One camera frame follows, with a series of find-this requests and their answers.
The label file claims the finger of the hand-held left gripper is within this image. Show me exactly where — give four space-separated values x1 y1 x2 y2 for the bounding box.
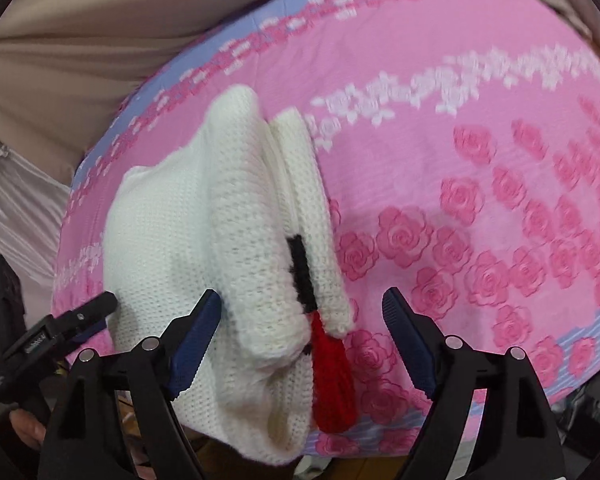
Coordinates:
55 291 118 328
67 316 110 347

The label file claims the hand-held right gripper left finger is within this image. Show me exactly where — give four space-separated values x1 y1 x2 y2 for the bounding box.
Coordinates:
37 289 222 480

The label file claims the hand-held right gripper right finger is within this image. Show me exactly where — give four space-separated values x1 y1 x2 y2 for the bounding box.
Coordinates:
382 287 566 480

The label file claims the white red black knit sweater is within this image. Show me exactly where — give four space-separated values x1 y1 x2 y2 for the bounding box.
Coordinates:
102 84 358 465

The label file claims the person's left hand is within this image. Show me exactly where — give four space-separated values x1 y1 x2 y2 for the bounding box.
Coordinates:
9 407 48 450

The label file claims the black object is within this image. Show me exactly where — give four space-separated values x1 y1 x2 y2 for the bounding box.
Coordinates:
0 255 27 361

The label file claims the white pleated curtain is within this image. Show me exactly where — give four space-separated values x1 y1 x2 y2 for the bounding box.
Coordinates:
0 127 73 273

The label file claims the pink floral bed sheet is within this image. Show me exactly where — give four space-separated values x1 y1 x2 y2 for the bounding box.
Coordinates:
50 0 600 461

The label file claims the beige backdrop cloth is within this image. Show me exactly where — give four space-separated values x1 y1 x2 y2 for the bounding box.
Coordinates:
0 0 600 196

